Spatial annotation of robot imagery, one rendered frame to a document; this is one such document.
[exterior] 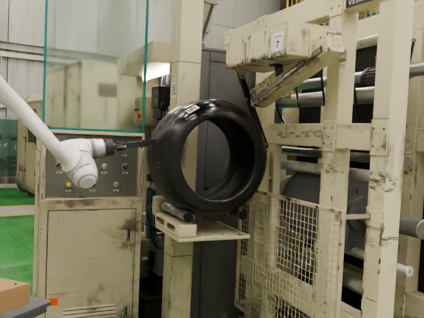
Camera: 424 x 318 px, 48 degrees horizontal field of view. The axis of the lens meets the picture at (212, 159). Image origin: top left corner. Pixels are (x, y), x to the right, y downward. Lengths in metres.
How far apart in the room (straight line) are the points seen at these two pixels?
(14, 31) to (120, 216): 9.17
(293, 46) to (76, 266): 1.61
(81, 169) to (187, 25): 1.05
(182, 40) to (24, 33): 9.23
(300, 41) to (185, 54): 0.69
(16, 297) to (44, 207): 0.91
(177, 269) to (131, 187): 0.54
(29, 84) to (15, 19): 1.43
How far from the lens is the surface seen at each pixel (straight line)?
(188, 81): 2.57
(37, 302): 1.91
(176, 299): 2.71
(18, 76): 11.52
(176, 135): 2.14
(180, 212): 2.25
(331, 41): 2.15
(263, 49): 2.29
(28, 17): 11.75
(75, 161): 1.96
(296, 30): 2.17
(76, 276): 2.78
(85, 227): 2.72
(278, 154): 2.75
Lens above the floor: 1.28
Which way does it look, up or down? 3 degrees down
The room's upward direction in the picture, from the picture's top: 3 degrees clockwise
